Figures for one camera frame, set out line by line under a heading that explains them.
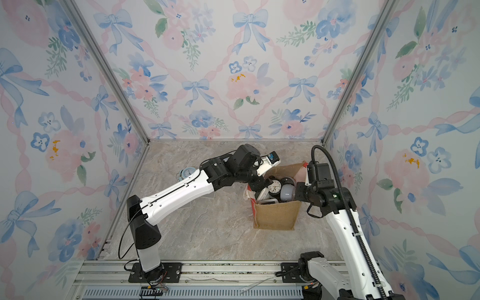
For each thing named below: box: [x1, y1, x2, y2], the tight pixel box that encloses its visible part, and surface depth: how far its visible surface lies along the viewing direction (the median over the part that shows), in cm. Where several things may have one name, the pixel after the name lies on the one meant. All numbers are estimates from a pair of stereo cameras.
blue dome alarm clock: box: [280, 184, 296, 203], surface depth 85 cm
